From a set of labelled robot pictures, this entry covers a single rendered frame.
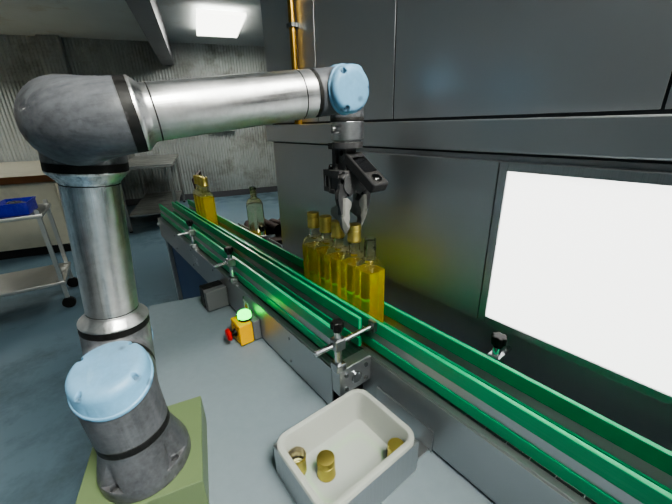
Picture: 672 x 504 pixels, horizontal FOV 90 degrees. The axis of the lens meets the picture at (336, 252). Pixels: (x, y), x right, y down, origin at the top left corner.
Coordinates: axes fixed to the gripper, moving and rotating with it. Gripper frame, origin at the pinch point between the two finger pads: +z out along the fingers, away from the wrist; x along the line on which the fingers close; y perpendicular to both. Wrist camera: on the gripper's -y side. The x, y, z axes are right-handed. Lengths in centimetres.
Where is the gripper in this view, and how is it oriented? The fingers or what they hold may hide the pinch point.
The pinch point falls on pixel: (354, 227)
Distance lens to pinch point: 82.5
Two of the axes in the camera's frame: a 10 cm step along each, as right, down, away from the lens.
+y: -6.1, -2.7, 7.4
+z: 0.3, 9.3, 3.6
